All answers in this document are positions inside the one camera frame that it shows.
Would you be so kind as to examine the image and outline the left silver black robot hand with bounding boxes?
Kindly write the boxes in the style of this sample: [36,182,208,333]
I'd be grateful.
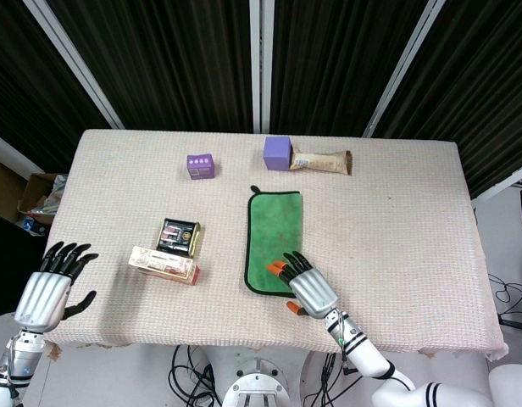
[14,242,100,332]

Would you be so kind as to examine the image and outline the right silver robot hand orange fingertips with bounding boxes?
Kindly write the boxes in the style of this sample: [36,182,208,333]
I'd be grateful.
[267,251,340,319]

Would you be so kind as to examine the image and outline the green cloth with black trim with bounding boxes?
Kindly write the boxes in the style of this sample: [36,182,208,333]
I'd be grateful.
[243,184,305,298]

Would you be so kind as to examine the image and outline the beige waffle tablecloth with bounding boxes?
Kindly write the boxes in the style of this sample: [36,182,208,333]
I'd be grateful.
[43,128,509,362]

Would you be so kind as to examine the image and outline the cardboard box with clutter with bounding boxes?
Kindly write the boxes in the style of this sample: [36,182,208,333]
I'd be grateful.
[16,171,69,235]

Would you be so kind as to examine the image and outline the white robot torso base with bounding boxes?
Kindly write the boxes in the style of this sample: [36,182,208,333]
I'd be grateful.
[204,345,309,407]

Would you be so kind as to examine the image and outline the cream and red carton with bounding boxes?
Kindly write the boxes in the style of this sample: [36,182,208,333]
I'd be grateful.
[129,245,202,287]

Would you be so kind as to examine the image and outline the beige snack bar wrapper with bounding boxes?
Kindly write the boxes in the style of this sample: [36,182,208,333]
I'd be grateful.
[290,149,353,176]

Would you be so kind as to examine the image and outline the plain purple cube box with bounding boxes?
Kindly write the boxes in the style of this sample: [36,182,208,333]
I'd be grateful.
[263,136,294,172]

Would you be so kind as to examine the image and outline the black and gold packet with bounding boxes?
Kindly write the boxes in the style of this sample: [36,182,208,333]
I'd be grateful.
[155,217,202,259]

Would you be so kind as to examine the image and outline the purple box with white print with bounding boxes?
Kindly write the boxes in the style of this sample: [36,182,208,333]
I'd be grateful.
[186,153,216,181]

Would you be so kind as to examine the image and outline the black cables under table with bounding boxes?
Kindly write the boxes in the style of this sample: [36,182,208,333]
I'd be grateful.
[170,344,222,407]

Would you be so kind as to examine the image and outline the black floor cables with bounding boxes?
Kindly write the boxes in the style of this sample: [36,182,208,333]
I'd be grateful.
[487,270,522,332]

